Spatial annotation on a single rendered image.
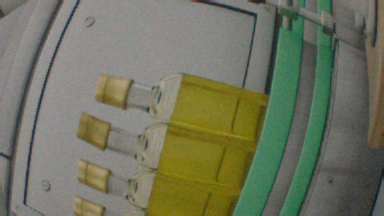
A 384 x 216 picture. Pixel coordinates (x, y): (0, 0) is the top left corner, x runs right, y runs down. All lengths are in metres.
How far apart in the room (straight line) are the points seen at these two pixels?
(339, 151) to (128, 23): 0.49
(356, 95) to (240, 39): 0.38
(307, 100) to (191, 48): 0.35
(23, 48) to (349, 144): 0.63
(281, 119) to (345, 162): 0.12
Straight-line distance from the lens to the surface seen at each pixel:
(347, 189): 1.11
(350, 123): 1.14
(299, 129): 1.15
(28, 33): 1.53
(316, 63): 1.19
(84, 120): 1.27
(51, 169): 1.41
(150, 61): 1.47
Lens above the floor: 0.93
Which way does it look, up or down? 5 degrees up
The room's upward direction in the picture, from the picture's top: 77 degrees counter-clockwise
